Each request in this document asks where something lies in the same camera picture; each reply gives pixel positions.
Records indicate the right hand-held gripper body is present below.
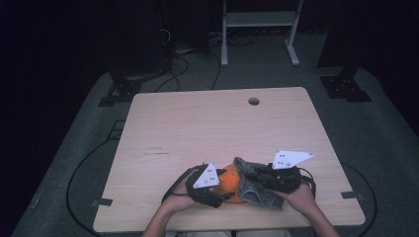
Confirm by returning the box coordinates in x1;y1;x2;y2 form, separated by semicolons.
263;150;315;195

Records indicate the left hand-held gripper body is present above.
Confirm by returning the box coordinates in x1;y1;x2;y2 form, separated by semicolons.
185;162;225;209

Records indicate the orange plush toy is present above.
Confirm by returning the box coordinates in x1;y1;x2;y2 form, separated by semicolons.
215;163;247;203

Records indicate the person's right hand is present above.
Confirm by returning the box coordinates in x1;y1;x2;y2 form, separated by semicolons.
273;182;318;219

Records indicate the person's left hand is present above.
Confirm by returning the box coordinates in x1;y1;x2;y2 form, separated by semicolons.
165;179;199;215

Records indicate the grey tape piece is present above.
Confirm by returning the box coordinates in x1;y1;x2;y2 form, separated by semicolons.
340;191;366;201
92;197;114;207

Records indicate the black stand base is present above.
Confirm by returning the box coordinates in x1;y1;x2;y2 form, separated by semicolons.
98;76;143;108
319;64;374;103

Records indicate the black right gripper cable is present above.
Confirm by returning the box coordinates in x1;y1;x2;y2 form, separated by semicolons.
297;167;318;200

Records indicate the black floor cable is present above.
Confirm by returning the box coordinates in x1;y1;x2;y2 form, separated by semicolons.
340;162;378;237
154;55;191;94
65;137;126;237
210;51;222;91

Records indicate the white metal stand frame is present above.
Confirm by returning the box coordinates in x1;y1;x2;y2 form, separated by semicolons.
220;0;304;68

